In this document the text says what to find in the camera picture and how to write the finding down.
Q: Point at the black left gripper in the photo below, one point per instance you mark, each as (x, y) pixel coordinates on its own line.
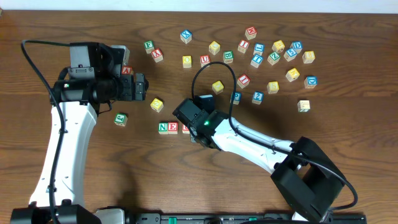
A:
(138, 89)

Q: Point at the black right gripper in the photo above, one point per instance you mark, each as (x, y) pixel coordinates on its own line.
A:
(181, 110)

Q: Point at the red u block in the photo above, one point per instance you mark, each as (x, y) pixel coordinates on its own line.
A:
(185, 130)
(204, 59)

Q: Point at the red E wooden block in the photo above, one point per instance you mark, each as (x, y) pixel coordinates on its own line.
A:
(172, 128)

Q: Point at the green N wooden block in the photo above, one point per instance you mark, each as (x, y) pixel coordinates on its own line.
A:
(163, 128)

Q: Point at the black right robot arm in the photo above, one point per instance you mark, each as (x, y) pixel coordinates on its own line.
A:
(305, 176)

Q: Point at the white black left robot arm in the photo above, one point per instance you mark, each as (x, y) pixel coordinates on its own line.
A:
(58, 196)

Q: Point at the red A wooden block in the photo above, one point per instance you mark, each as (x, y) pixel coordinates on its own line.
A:
(127, 70)

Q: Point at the yellow G wooden block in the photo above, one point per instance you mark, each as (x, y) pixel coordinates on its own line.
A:
(157, 105)

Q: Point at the red X wooden block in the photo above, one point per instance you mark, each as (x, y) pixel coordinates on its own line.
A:
(157, 55)

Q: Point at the green F wooden block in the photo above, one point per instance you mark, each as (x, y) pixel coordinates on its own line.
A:
(149, 46)

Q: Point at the green J wooden block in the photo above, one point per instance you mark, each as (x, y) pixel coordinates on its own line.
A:
(120, 119)

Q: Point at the yellow block left middle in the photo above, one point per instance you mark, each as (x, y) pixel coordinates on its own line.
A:
(187, 61)

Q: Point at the yellow Q wooden block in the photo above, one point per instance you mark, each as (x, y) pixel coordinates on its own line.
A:
(217, 87)

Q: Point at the blue P wooden block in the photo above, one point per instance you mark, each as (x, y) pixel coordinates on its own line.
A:
(237, 98)

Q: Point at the blue X wooden block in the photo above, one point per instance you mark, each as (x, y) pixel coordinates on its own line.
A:
(186, 36)

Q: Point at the red I block lower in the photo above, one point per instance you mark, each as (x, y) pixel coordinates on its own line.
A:
(243, 81)

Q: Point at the red i block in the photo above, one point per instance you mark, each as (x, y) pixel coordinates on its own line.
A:
(243, 46)
(243, 81)

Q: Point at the blue 2 wooden block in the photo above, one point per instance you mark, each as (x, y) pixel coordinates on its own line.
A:
(257, 97)

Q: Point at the yellow block upper centre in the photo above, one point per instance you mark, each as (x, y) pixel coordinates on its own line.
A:
(214, 47)

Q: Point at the green B wooden block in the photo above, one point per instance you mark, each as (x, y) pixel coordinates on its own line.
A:
(228, 56)

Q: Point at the yellow S wooden block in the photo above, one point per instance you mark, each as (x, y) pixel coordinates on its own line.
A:
(272, 87)

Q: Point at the blue T wooden block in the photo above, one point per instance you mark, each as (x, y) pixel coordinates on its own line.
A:
(256, 60)

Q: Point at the red I block upper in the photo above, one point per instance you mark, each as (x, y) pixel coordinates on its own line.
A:
(243, 46)

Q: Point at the blue L wooden block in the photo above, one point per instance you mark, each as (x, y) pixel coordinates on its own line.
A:
(258, 49)

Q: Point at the green Z wooden block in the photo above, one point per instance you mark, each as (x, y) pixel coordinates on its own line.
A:
(273, 58)

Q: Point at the yellow K wooden block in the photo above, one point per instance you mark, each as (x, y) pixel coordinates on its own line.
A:
(292, 74)

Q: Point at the red block far top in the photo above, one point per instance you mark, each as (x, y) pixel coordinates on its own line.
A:
(250, 32)

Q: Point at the yellow block upper right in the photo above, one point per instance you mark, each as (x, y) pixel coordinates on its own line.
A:
(278, 46)

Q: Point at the blue 5 wooden block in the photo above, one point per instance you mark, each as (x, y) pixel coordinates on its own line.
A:
(290, 54)

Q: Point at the blue D block lower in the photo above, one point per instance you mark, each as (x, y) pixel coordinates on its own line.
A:
(310, 82)

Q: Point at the blue d block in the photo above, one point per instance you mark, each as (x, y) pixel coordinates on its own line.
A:
(310, 82)
(297, 46)

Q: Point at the blue D block upper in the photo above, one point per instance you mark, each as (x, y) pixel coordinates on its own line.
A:
(297, 46)

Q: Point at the yellow 8 wooden block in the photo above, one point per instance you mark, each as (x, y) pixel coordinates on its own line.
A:
(308, 57)

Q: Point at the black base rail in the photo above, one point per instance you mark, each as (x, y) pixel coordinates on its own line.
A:
(217, 219)

